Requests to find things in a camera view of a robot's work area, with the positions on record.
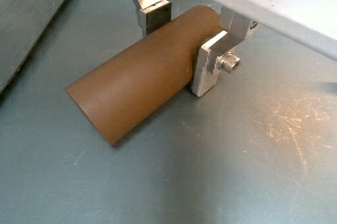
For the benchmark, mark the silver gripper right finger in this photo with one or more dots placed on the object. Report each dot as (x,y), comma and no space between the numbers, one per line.
(216,55)

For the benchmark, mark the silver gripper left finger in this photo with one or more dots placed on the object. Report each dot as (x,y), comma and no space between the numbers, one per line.
(154,14)

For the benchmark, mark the brown cylinder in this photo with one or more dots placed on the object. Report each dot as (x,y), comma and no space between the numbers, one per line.
(123,90)

